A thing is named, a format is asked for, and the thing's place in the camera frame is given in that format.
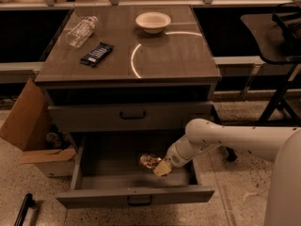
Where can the open grey lower drawer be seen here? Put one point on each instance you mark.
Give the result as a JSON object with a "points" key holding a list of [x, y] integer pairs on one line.
{"points": [[108, 172]]}

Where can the grey drawer cabinet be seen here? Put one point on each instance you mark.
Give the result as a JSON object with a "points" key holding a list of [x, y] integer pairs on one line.
{"points": [[174, 66]]}

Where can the white paper bowl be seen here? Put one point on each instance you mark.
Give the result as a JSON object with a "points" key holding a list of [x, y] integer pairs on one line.
{"points": [[153, 22]]}

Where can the orange patterned can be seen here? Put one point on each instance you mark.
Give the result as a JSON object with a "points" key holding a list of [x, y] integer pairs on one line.
{"points": [[149, 161]]}

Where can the clear plastic water bottle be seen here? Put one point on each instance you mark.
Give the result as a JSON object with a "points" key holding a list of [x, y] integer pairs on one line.
{"points": [[82, 31]]}

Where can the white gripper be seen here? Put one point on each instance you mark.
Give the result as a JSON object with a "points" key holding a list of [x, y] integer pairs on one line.
{"points": [[173, 157]]}

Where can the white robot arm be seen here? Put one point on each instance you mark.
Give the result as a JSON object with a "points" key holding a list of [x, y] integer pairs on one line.
{"points": [[281, 145]]}

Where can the brown cardboard box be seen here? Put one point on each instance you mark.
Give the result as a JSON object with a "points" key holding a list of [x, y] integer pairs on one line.
{"points": [[26, 128]]}

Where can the dark blue snack bar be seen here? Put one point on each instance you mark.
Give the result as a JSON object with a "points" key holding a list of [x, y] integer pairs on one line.
{"points": [[93, 57]]}

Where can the closed grey upper drawer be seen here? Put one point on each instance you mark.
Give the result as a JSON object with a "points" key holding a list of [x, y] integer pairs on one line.
{"points": [[127, 117]]}

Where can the black pole on floor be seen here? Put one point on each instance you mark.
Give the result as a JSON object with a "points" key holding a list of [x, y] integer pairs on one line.
{"points": [[28, 202]]}

